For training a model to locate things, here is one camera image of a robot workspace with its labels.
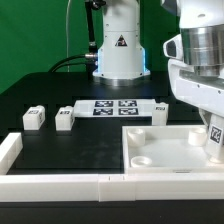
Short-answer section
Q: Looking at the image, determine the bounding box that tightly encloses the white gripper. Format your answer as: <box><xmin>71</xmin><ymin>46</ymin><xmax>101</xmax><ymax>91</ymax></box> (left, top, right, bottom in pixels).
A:
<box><xmin>163</xmin><ymin>34</ymin><xmax>224</xmax><ymax>117</ymax></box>

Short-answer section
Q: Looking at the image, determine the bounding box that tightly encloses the white square tabletop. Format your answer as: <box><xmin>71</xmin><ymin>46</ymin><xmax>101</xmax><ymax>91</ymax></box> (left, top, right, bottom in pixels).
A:
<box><xmin>122</xmin><ymin>125</ymin><xmax>224</xmax><ymax>174</ymax></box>

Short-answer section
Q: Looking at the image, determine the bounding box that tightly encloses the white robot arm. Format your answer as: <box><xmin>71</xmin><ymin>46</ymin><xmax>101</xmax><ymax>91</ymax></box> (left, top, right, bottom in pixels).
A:
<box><xmin>94</xmin><ymin>0</ymin><xmax>224</xmax><ymax>117</ymax></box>

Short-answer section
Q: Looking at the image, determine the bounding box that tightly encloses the white obstacle fence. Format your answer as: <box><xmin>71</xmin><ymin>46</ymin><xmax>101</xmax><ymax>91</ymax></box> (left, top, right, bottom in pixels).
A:
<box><xmin>0</xmin><ymin>133</ymin><xmax>224</xmax><ymax>202</ymax></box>

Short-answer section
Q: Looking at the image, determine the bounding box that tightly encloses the white marker base plate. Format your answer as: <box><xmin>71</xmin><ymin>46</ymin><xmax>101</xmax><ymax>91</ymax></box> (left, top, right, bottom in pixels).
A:
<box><xmin>74</xmin><ymin>99</ymin><xmax>156</xmax><ymax>117</ymax></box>

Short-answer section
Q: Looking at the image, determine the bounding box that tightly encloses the black cable post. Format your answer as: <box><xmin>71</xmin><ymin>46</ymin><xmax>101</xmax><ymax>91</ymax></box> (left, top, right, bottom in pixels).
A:
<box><xmin>83</xmin><ymin>0</ymin><xmax>107</xmax><ymax>73</ymax></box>

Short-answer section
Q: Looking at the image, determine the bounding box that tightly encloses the black cable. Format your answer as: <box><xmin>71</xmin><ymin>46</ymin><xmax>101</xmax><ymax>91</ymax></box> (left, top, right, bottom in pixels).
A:
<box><xmin>48</xmin><ymin>53</ymin><xmax>98</xmax><ymax>73</ymax></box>

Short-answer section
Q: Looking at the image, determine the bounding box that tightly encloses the grey thin cable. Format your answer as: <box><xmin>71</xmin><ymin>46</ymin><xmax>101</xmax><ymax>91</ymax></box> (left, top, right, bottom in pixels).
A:
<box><xmin>65</xmin><ymin>0</ymin><xmax>73</xmax><ymax>73</ymax></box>

